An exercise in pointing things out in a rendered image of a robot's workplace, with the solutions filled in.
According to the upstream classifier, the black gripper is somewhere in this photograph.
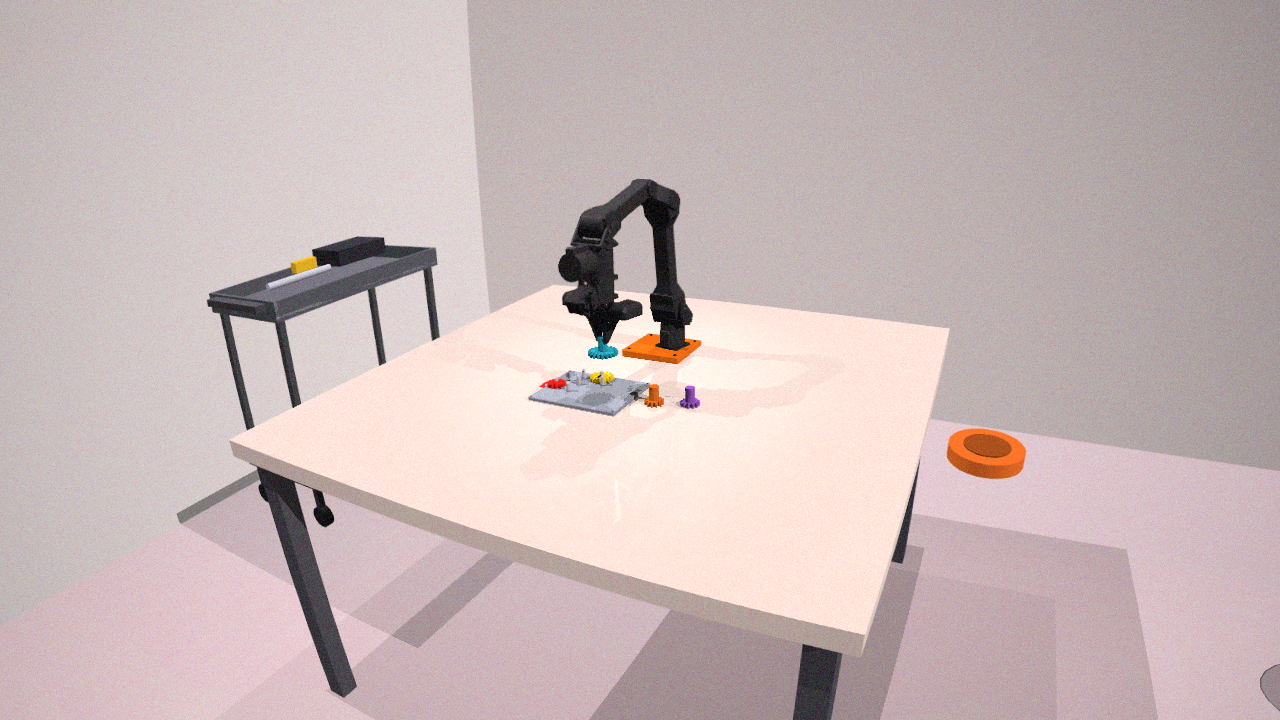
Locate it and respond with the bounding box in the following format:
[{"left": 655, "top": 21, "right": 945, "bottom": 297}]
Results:
[{"left": 582, "top": 272, "right": 643, "bottom": 345}]

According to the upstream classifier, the orange gear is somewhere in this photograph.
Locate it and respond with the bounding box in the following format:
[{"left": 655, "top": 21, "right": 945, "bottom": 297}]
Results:
[{"left": 644, "top": 384, "right": 664, "bottom": 407}]

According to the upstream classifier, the teal gear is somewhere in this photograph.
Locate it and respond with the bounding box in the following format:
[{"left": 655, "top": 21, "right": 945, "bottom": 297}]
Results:
[{"left": 588, "top": 334, "right": 618, "bottom": 360}]

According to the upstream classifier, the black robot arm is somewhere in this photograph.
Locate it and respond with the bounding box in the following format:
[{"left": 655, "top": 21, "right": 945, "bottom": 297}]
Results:
[{"left": 558, "top": 179, "right": 692, "bottom": 351}]

